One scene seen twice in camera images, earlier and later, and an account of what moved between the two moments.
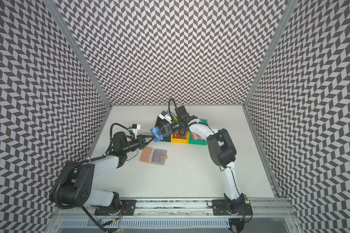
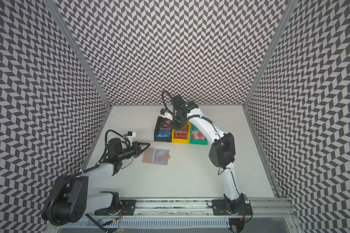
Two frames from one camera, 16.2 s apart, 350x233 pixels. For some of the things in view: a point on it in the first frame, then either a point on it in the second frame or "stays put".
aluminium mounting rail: x=195 y=207 stays put
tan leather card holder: x=153 y=156 stays put
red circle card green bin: x=195 y=136 stays put
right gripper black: x=168 y=128 to x=177 y=126
